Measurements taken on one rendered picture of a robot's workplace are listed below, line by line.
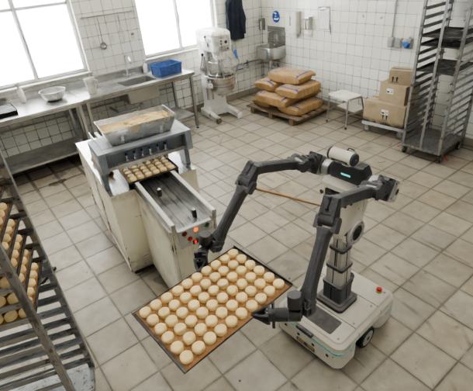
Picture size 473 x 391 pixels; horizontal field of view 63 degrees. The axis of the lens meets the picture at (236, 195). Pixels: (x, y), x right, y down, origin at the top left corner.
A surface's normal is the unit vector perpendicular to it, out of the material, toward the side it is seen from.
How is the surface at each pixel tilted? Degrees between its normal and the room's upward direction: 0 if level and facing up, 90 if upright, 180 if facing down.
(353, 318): 0
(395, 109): 86
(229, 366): 0
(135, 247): 90
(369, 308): 0
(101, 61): 90
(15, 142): 90
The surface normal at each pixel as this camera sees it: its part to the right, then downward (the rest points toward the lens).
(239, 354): -0.07, -0.85
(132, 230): 0.52, 0.41
